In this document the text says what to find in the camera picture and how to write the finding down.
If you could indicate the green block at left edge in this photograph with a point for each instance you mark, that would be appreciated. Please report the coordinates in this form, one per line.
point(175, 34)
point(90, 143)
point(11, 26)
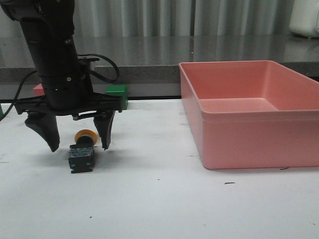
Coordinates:
point(1, 111)

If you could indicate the white appliance in background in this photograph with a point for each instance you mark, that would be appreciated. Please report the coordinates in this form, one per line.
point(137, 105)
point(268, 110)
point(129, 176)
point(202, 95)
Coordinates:
point(304, 19)

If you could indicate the pink cube block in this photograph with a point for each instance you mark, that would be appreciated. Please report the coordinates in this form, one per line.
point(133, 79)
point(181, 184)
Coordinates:
point(38, 90)

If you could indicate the green cube block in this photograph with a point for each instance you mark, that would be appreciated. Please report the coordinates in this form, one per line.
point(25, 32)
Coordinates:
point(118, 90)

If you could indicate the pink plastic bin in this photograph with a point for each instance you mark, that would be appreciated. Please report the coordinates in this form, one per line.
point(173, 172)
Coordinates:
point(251, 114)

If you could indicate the yellow push button switch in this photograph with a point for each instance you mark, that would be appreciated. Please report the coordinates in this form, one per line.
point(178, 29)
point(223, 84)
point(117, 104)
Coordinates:
point(81, 156)

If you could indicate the grey counter shelf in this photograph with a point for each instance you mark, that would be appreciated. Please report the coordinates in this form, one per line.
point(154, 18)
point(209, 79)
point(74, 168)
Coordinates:
point(149, 66)

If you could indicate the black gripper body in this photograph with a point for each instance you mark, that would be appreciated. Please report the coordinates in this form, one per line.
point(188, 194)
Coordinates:
point(70, 94)

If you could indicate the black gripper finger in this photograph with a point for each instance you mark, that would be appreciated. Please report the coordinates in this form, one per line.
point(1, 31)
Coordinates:
point(103, 125)
point(44, 125)

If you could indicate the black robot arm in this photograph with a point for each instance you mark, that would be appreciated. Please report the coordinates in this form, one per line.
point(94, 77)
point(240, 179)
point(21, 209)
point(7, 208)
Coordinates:
point(48, 29)

